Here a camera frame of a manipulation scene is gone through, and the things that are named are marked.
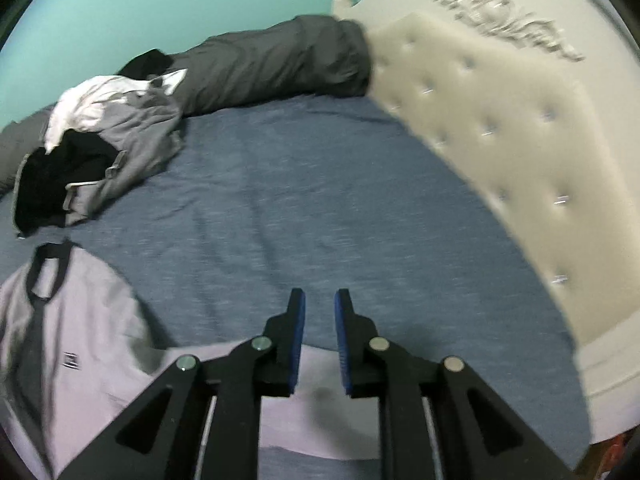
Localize cream tufted headboard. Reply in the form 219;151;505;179
331;0;640;466

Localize white garment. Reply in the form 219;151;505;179
43;74;151;155

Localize grey drawstring hoodie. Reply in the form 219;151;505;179
15;89;184;227

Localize dark grey rolled duvet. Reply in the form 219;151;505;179
0;14;374;197

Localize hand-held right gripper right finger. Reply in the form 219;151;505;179
334;288;576;480

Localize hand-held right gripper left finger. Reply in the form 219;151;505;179
57;287;307;480

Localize black garment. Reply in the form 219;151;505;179
13;49;174;237

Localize light grey zip jacket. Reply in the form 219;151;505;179
0;241;383;478

